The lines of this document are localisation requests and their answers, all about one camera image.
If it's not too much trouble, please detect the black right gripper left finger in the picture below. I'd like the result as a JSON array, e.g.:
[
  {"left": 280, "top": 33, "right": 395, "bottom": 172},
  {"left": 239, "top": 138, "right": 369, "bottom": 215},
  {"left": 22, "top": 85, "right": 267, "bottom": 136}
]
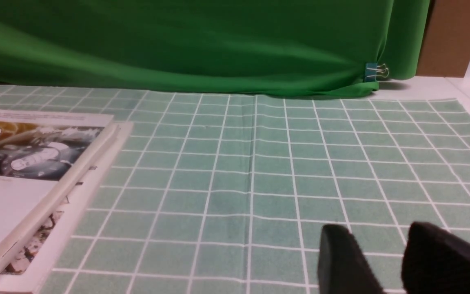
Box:
[{"left": 317, "top": 224, "right": 384, "bottom": 294}]

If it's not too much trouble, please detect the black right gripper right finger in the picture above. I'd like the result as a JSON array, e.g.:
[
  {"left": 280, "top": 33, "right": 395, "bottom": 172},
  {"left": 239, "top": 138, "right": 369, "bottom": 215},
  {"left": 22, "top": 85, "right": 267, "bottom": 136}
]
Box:
[{"left": 401, "top": 222, "right": 470, "bottom": 294}]

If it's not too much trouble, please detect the green checkered tablecloth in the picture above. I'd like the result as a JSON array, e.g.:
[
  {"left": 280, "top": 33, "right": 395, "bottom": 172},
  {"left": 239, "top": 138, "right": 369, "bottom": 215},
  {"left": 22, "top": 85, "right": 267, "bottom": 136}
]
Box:
[{"left": 0, "top": 86, "right": 470, "bottom": 294}]

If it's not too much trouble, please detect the blue binder clip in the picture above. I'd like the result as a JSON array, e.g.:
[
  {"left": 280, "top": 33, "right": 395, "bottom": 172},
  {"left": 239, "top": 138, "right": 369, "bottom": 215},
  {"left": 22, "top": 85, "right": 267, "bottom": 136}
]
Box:
[{"left": 363, "top": 63, "right": 390, "bottom": 82}]

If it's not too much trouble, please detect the green backdrop cloth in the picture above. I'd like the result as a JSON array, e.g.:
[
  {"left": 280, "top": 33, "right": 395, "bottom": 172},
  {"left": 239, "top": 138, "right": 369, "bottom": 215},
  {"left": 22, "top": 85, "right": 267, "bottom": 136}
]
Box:
[{"left": 0, "top": 0, "right": 430, "bottom": 97}]

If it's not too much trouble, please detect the brown cardboard box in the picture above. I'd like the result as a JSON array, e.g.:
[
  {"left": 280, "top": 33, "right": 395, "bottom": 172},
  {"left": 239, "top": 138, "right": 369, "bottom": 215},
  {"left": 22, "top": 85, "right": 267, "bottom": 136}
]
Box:
[{"left": 416, "top": 0, "right": 470, "bottom": 78}]

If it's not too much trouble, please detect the middle white book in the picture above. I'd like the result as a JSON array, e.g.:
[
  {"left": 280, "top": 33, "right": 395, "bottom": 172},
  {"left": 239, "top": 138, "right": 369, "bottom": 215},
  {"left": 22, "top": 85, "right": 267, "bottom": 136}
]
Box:
[{"left": 0, "top": 123, "right": 116, "bottom": 273}]

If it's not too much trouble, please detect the bottom thin magazine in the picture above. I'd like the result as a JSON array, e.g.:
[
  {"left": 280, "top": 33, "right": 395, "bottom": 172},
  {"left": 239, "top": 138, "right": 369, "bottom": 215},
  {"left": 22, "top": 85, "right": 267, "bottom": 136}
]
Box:
[{"left": 0, "top": 122, "right": 134, "bottom": 294}]

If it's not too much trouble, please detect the top white self-driving book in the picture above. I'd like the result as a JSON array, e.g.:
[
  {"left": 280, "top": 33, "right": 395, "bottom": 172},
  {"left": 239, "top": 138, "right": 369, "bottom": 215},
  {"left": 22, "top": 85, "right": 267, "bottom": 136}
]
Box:
[{"left": 0, "top": 109, "right": 114, "bottom": 259}]

